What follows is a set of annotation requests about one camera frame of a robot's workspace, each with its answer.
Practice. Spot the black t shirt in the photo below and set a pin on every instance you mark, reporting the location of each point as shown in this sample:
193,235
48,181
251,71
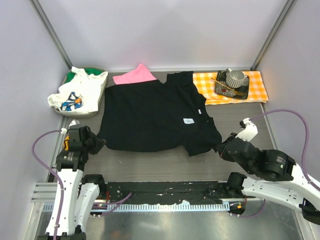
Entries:
153,116

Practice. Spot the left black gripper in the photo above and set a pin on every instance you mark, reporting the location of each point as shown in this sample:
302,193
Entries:
94,142

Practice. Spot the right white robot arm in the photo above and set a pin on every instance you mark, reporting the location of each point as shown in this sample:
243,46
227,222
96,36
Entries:
271,175

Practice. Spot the orange checkered cloth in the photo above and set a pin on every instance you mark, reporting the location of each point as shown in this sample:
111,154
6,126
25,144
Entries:
206,86

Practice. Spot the white printed t shirt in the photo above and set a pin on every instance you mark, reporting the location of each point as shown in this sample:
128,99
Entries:
75,92

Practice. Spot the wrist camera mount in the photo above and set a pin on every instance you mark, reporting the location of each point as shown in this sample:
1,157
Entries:
74,122
249,130

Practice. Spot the pink folded towel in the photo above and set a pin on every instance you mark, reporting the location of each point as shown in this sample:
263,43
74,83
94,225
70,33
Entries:
138,75

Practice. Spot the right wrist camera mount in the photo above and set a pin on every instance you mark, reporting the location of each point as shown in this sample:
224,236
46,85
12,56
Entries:
249,130

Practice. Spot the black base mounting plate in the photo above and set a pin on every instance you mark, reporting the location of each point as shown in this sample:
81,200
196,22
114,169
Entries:
169,192

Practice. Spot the orange plastic bowl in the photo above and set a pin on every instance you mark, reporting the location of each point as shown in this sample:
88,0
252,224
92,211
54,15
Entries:
66,143

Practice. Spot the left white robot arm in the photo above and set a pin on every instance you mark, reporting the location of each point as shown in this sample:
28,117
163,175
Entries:
76,192

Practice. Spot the green t shirt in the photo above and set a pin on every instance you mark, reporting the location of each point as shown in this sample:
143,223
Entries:
89,70

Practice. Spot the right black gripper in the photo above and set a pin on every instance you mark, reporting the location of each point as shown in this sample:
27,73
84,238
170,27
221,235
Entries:
227,150

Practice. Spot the grey laundry basket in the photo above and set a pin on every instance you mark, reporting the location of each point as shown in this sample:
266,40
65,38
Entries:
100,97

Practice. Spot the black floral square plate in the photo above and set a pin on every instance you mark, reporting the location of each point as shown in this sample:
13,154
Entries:
220,90

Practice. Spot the white slotted cable duct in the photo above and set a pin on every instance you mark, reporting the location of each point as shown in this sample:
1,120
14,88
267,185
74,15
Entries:
182,207

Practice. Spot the grey striped ceramic cup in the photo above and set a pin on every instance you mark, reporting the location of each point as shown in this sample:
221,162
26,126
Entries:
235,78

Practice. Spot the gold chopstick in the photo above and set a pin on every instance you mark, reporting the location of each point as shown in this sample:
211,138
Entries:
233,90

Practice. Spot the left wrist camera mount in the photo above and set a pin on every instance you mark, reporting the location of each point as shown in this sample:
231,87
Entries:
74,122

